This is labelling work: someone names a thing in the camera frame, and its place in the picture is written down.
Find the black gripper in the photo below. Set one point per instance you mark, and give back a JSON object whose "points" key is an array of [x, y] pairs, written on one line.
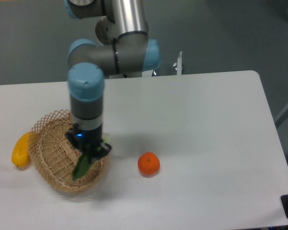
{"points": [[84, 140]]}

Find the green bok choy vegetable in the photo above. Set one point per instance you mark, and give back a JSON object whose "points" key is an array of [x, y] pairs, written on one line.
{"points": [[85, 163]]}

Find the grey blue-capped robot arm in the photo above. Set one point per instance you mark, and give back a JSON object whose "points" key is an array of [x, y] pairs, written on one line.
{"points": [[125, 48]]}

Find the woven wicker basket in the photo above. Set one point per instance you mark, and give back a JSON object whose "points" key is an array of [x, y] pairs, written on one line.
{"points": [[55, 158]]}

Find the yellow mango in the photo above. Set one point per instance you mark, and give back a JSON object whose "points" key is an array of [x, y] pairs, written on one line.
{"points": [[20, 155]]}

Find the orange tangerine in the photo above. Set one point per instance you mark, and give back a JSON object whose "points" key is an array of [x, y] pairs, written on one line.
{"points": [[148, 164]]}

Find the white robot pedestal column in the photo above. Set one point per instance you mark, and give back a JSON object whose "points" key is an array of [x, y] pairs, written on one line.
{"points": [[108, 53]]}

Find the white metal mounting frame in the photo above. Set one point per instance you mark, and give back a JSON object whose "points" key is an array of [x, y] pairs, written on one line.
{"points": [[177, 68]]}

